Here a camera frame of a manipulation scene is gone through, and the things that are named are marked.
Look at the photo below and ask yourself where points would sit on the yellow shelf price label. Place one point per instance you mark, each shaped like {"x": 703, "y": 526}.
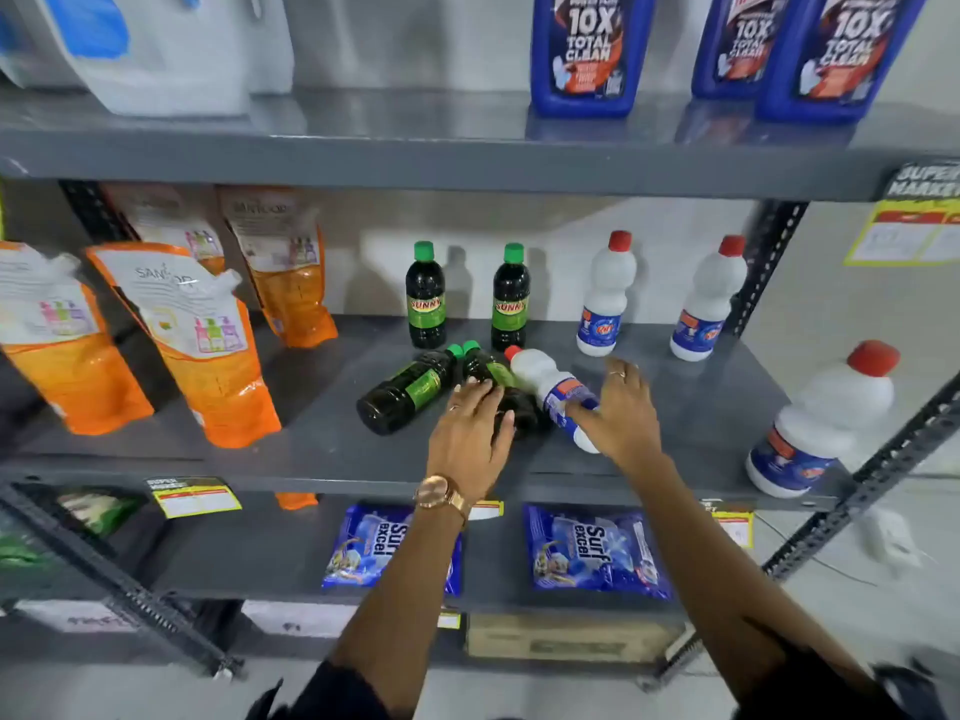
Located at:
{"x": 486, "y": 510}
{"x": 449, "y": 619}
{"x": 733, "y": 526}
{"x": 193, "y": 498}

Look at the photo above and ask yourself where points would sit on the gold wristwatch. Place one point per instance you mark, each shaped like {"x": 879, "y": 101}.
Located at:
{"x": 439, "y": 492}

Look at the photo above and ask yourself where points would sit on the person's left thumb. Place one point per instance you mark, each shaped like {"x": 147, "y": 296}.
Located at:
{"x": 505, "y": 436}

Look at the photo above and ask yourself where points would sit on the large white blue pouch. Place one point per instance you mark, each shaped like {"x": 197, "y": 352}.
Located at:
{"x": 150, "y": 52}

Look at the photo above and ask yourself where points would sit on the person's right hand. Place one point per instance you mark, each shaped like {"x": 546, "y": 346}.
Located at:
{"x": 626, "y": 423}

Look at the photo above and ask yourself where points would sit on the white power adapter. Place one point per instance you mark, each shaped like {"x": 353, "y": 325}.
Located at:
{"x": 892, "y": 536}

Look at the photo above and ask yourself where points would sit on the person's left forearm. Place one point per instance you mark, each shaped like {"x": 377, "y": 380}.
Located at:
{"x": 405, "y": 592}

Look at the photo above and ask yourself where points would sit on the blue detergent packet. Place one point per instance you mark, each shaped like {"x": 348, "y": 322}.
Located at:
{"x": 592, "y": 551}
{"x": 375, "y": 547}

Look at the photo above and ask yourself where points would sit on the black sleeve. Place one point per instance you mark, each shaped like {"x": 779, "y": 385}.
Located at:
{"x": 330, "y": 697}
{"x": 825, "y": 689}

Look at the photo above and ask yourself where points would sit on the white bottle red cap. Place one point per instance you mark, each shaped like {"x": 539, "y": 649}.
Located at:
{"x": 825, "y": 419}
{"x": 606, "y": 299}
{"x": 705, "y": 307}
{"x": 546, "y": 378}

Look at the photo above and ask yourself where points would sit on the white carton box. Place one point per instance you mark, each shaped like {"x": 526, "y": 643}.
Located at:
{"x": 75, "y": 616}
{"x": 300, "y": 620}

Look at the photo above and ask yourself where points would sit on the orange white refill pouch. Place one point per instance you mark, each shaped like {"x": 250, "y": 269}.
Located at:
{"x": 289, "y": 277}
{"x": 67, "y": 352}
{"x": 176, "y": 224}
{"x": 202, "y": 352}

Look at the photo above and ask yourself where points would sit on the person's left hand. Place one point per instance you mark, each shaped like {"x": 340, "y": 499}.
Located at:
{"x": 465, "y": 442}

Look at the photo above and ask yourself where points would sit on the grey metal shelf rack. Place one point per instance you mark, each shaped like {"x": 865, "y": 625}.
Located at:
{"x": 300, "y": 412}

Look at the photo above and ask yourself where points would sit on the dark bottle green cap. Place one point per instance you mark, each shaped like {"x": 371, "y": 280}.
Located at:
{"x": 487, "y": 367}
{"x": 511, "y": 307}
{"x": 426, "y": 307}
{"x": 405, "y": 393}

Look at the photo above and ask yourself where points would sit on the brown cardboard box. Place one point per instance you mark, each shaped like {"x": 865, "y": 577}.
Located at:
{"x": 570, "y": 637}

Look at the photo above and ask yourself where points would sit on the person's right forearm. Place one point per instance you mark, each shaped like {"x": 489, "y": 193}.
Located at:
{"x": 720, "y": 569}

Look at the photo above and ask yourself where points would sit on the black yellow hanging sign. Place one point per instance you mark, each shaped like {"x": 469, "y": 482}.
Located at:
{"x": 911, "y": 224}

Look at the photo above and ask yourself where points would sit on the blue cleaner bottle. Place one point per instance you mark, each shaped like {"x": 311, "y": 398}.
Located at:
{"x": 840, "y": 59}
{"x": 739, "y": 44}
{"x": 592, "y": 52}

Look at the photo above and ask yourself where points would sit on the green packet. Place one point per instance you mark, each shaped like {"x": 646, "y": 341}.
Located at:
{"x": 101, "y": 511}
{"x": 19, "y": 551}

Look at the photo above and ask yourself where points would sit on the person's right thumb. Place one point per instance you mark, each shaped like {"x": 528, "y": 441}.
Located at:
{"x": 583, "y": 414}

